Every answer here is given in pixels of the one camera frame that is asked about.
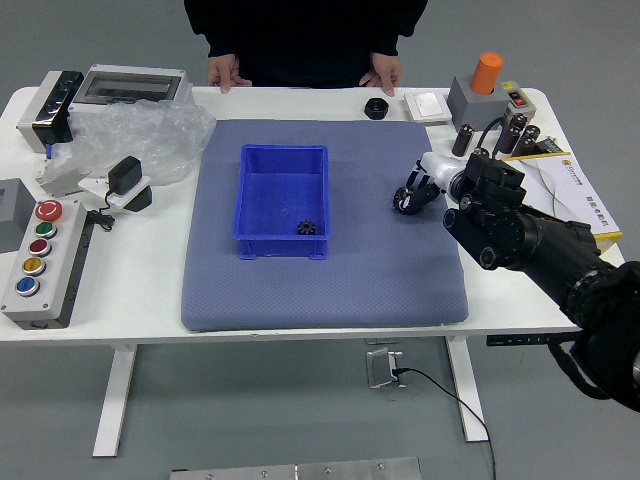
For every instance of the person's left hand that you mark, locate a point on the person's left hand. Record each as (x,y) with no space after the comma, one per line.
(387,72)

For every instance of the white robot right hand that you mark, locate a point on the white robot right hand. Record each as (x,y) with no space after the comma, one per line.
(442,167)

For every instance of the person's right hand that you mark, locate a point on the person's right hand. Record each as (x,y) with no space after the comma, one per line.
(222,72)

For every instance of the black hex nut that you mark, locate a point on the black hex nut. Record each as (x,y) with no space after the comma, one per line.
(376,108)

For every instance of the large black gear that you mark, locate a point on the large black gear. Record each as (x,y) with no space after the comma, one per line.
(401,196)

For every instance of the blue plastic box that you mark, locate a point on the blue plastic box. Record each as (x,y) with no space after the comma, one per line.
(275,200)

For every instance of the small black gear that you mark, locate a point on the small black gear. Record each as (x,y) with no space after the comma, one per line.
(306,228)

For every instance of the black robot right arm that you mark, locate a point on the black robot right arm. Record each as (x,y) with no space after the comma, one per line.
(525,235)

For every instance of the person's left forearm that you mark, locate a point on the person's left forearm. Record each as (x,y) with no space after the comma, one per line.
(385,42)

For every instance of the person's right forearm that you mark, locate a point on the person's right forearm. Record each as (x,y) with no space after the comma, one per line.
(222,42)

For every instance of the white box with clear lid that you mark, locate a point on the white box with clear lid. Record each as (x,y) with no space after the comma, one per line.
(125,85)

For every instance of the yellow and white cardboard box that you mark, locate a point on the yellow and white cardboard box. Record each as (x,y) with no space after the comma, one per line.
(575,195)

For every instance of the grey box with black face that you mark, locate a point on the grey box with black face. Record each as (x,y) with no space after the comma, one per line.
(35,115)

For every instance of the metal floor socket box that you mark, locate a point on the metal floor socket box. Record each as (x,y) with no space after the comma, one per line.
(380,370)

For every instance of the grey five-button control box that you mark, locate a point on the grey five-button control box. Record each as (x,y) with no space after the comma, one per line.
(35,280)

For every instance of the black cylindrical capacitor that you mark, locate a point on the black cylindrical capacitor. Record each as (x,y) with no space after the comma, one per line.
(527,142)
(512,132)
(462,141)

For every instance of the grey square block holder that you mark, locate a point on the grey square block holder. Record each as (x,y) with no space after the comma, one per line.
(475,107)

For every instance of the person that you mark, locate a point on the person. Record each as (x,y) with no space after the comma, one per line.
(305,35)

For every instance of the clear bubble wrap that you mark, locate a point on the clear bubble wrap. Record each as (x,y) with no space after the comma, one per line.
(145,130)

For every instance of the orange cylinder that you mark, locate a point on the orange cylinder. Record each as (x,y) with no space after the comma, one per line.
(486,72)

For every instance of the small black electronic module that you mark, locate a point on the small black electronic module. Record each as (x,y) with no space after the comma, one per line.
(552,146)

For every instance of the black power adapter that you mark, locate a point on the black power adapter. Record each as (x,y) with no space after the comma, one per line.
(125,172)

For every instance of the grey-blue mat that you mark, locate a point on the grey-blue mat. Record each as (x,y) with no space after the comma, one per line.
(325,290)

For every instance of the black table control panel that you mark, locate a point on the black table control panel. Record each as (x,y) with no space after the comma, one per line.
(520,340)

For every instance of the small white bagged part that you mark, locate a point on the small white bagged part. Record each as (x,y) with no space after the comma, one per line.
(62,180)

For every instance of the white table leg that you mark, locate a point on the white table leg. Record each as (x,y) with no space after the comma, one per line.
(467,390)
(115,400)

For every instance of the grey hollow block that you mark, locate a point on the grey hollow block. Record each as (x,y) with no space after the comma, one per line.
(12,220)

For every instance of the grey metal plate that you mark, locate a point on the grey metal plate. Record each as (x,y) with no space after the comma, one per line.
(300,471)

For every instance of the white wall switch plate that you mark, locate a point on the white wall switch plate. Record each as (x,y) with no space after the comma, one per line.
(427,106)

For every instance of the white two-button switch box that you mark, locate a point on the white two-button switch box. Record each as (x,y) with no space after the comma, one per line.
(519,97)

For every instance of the grey under-table bracket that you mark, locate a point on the grey under-table bracket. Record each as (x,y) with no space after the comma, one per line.
(382,340)

